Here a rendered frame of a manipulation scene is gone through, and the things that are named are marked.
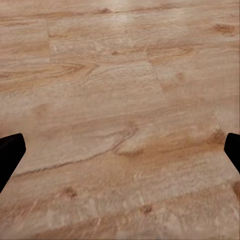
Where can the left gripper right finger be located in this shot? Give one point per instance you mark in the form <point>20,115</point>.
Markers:
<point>232,149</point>

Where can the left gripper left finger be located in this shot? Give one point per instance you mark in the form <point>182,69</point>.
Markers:
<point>12,149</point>

